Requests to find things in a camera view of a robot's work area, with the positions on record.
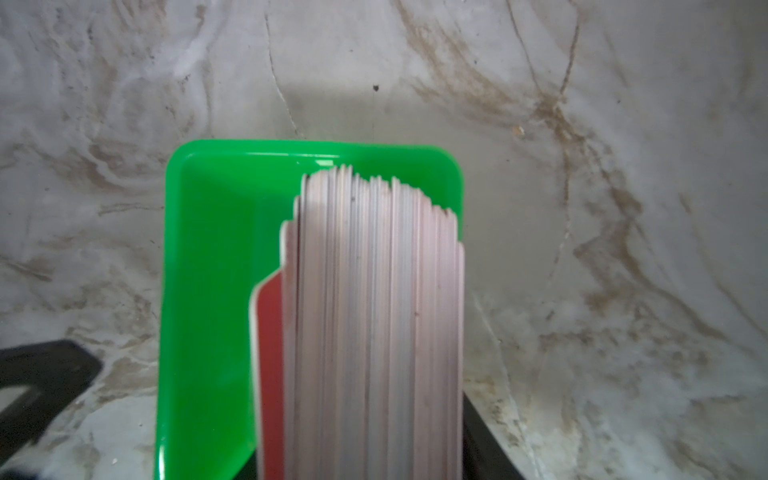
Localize green card tray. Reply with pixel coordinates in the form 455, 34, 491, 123
154, 139, 464, 479

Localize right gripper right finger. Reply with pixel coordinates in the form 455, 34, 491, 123
463, 394, 524, 480

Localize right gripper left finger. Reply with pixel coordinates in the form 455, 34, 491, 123
1, 340, 102, 463

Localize cards stack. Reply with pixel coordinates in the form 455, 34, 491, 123
249, 166, 465, 479

